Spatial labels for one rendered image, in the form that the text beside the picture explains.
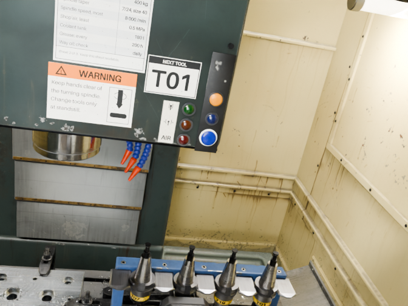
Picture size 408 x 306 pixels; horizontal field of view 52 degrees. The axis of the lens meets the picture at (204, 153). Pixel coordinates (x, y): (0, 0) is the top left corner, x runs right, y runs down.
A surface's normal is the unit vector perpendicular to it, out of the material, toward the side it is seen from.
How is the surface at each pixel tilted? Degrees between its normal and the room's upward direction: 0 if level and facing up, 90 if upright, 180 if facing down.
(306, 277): 24
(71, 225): 88
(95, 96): 90
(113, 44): 90
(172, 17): 90
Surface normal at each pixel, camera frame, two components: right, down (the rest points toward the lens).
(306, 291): -0.24, -0.86
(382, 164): -0.97, -0.11
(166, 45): 0.13, 0.42
